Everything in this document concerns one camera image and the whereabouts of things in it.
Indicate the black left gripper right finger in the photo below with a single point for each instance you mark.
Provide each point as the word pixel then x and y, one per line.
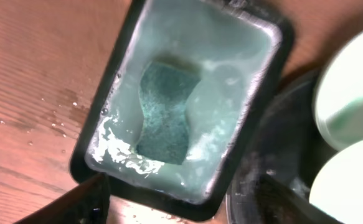
pixel 278 204

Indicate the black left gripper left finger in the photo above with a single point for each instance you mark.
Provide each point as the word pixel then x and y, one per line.
pixel 88 203

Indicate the mint plate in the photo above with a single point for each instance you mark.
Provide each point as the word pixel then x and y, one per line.
pixel 337 189
pixel 338 100

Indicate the green yellow sponge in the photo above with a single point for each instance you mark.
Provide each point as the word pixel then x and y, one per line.
pixel 163 94

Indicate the black round tray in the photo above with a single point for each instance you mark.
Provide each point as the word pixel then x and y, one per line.
pixel 287 146

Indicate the black rectangular water tray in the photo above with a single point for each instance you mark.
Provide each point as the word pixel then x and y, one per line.
pixel 238 52

